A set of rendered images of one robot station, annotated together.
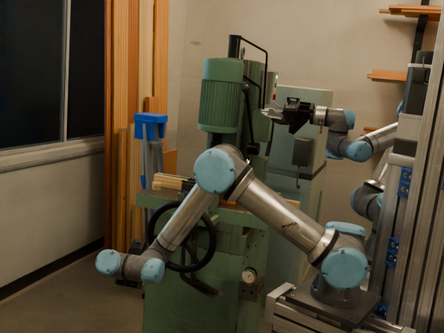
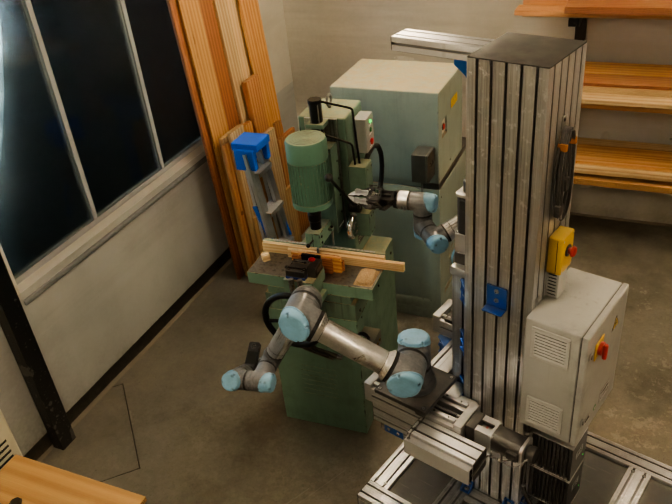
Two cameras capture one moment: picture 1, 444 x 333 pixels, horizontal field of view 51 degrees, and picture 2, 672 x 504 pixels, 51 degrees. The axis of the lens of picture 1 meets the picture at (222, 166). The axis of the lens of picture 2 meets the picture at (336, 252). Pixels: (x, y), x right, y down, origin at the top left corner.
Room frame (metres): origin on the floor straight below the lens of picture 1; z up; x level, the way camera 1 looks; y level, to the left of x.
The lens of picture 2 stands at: (-0.65, -0.39, 2.68)
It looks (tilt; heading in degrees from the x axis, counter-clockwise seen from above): 33 degrees down; 7
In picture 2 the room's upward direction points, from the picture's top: 6 degrees counter-clockwise
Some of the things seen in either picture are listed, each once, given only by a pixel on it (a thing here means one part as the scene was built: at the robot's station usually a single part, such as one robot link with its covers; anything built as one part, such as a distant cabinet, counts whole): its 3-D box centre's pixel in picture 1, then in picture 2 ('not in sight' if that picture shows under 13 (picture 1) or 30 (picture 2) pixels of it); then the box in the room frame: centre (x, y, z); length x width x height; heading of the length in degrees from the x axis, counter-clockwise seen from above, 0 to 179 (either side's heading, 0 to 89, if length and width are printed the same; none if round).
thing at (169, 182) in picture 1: (214, 189); (322, 253); (2.06, 0.02, 0.93); 0.60 x 0.02 x 0.05; 74
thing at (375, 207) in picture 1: (389, 212); not in sight; (1.73, -0.66, 0.98); 0.13 x 0.12 x 0.14; 19
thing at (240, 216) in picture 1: (203, 207); (313, 278); (1.94, 0.06, 0.87); 0.61 x 0.30 x 0.06; 74
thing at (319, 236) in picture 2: not in sight; (319, 234); (2.06, 0.03, 1.03); 0.14 x 0.07 x 0.09; 164
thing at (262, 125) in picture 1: (261, 125); (361, 177); (2.21, -0.17, 1.23); 0.09 x 0.08 x 0.15; 164
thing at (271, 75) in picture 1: (268, 87); (363, 132); (2.31, -0.19, 1.40); 0.10 x 0.06 x 0.16; 164
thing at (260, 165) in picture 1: (257, 168); (363, 220); (2.18, -0.17, 1.02); 0.09 x 0.07 x 0.12; 74
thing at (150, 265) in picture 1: (145, 267); (261, 378); (1.32, 0.20, 0.85); 0.11 x 0.11 x 0.08; 78
